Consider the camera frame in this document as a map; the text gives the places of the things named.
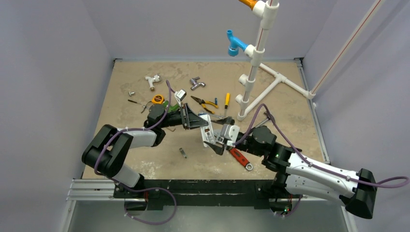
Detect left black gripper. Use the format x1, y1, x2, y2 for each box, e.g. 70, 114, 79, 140
159, 103, 208, 130

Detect white remote control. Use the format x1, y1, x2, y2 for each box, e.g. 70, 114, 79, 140
199, 114, 216, 147

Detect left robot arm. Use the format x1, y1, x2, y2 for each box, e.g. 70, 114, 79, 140
81, 103, 209, 198

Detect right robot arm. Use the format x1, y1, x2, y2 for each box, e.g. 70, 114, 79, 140
201, 119, 377, 219

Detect silver combination wrench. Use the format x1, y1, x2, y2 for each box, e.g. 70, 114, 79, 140
198, 111, 225, 119

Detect green plastic faucet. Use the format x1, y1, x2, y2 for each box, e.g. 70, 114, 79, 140
162, 101, 179, 112

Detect red adjustable wrench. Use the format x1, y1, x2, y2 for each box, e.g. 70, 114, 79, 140
229, 148, 253, 171

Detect silver metal transceiver module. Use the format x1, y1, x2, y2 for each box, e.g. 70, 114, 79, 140
179, 148, 188, 159

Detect chrome faucet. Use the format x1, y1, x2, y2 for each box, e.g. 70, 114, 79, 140
190, 76, 206, 90

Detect orange tape measure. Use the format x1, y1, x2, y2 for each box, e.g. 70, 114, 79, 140
151, 94, 164, 104

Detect white plastic faucet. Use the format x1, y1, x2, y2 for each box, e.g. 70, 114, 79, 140
145, 74, 161, 92

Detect white PVC pipe stand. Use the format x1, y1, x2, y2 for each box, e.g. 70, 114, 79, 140
235, 0, 316, 121

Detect blue pipe tap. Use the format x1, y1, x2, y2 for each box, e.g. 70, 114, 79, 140
226, 29, 248, 57

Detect orange pipe fitting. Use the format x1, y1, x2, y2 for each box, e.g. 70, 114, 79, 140
239, 0, 257, 10

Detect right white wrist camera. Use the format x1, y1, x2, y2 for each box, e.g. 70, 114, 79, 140
216, 124, 240, 147

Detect yellow handled pliers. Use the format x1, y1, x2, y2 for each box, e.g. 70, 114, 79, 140
191, 96, 219, 114

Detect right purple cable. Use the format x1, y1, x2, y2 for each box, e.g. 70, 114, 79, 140
235, 103, 410, 218

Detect purple cable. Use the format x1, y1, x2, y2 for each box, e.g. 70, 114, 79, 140
93, 80, 178, 225
235, 103, 410, 218

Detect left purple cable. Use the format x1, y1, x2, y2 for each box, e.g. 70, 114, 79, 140
93, 80, 178, 225

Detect yellow handled screwdriver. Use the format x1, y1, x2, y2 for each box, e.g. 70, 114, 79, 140
224, 93, 230, 117

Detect black handled hammer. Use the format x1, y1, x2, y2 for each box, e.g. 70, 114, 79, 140
254, 112, 272, 128

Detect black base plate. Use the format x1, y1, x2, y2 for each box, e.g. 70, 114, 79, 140
113, 179, 300, 212

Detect aluminium rail frame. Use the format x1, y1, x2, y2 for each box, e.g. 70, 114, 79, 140
65, 178, 351, 203

